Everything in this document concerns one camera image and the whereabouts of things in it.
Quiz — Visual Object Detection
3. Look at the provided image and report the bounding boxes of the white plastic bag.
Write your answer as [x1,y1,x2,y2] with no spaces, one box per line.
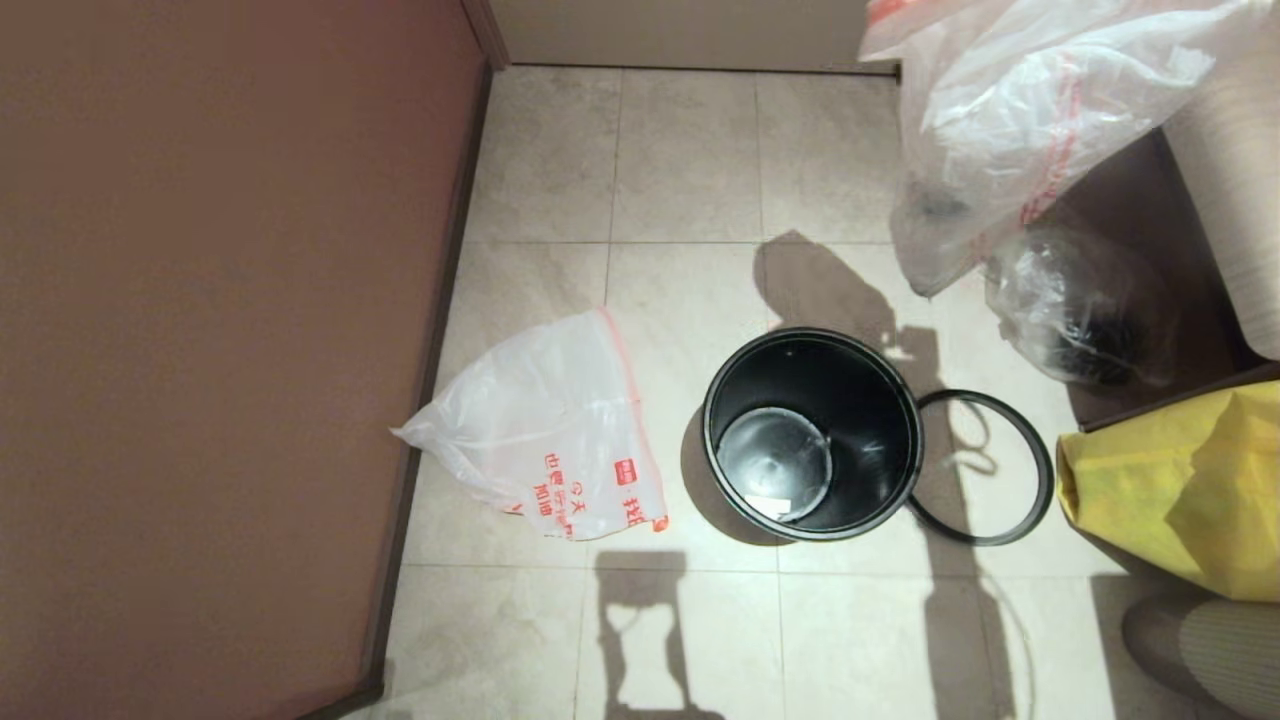
[392,308,669,542]

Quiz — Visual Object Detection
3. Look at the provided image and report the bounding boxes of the black round trash bin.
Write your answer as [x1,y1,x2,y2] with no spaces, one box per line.
[701,327,925,544]

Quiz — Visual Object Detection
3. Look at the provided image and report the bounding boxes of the black bin retaining ring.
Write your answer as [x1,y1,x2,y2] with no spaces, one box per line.
[905,389,1056,548]

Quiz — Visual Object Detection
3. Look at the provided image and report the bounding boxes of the used white bag red trim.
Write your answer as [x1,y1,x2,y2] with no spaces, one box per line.
[858,0,1280,298]

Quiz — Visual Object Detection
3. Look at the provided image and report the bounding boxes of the clear plastic bag dark contents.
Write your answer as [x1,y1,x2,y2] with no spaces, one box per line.
[985,222,1177,389]

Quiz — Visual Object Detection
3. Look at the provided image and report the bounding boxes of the yellow fabric bag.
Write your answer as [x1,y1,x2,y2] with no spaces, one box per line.
[1055,380,1280,603]

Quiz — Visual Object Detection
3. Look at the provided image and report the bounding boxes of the dark brown wooden board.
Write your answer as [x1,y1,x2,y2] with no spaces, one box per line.
[1078,362,1280,435]

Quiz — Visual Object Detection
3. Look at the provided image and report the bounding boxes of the beige striped furniture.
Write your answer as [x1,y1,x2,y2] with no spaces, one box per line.
[1160,50,1280,361]

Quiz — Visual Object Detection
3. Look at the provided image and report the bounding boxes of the grey ribbed round pouf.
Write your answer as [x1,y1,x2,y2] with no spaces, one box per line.
[1121,595,1280,720]

